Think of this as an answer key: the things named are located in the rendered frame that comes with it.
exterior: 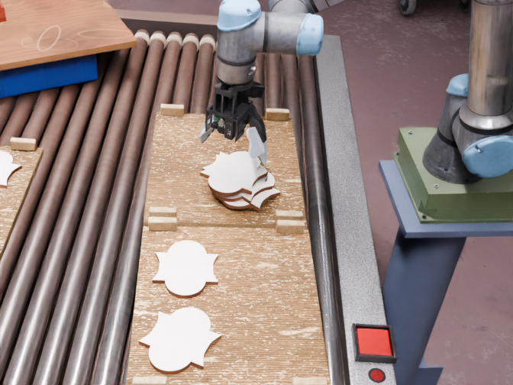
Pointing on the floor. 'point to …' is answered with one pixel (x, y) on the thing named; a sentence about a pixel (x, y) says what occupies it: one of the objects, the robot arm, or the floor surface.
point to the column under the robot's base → (421, 277)
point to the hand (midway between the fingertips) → (234, 152)
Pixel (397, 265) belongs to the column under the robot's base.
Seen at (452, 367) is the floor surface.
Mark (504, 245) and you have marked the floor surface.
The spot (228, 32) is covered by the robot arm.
